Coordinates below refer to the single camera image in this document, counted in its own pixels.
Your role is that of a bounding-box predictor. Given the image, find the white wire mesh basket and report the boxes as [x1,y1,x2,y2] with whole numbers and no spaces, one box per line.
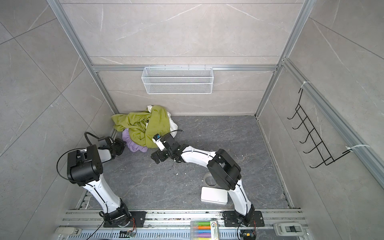
[142,66,214,95]

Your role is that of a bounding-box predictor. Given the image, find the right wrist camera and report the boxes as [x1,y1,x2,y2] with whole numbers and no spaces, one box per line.
[152,134,165,151]

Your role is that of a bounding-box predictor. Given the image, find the marker pen case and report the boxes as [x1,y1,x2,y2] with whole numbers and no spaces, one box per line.
[190,220,220,240]

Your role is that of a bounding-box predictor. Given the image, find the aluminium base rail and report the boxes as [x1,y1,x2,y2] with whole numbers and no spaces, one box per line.
[59,209,313,240]

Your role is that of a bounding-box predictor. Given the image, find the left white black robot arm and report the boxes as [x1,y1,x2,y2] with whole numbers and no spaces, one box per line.
[61,132,147,230]

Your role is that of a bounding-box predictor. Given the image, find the white rectangular box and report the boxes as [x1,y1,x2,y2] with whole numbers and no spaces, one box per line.
[201,187,228,205]

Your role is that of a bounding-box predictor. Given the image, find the olive green cloth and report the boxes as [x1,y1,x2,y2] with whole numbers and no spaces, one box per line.
[111,105,171,149]

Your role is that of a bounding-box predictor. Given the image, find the purple cloth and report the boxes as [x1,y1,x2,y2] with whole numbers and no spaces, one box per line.
[122,129,148,153]

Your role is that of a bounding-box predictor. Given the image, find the white cloth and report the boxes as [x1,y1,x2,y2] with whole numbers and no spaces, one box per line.
[146,105,179,139]

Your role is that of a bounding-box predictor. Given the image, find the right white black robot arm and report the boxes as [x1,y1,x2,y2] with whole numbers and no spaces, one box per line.
[151,133,265,227]

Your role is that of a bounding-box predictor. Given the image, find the white device on rail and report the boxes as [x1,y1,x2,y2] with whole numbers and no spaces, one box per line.
[273,222,305,237]

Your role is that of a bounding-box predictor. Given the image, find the clear tape roll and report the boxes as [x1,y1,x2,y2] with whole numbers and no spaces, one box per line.
[203,173,218,188]

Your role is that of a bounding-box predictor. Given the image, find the black wire hook rack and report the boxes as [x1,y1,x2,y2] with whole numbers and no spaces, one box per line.
[287,89,353,169]

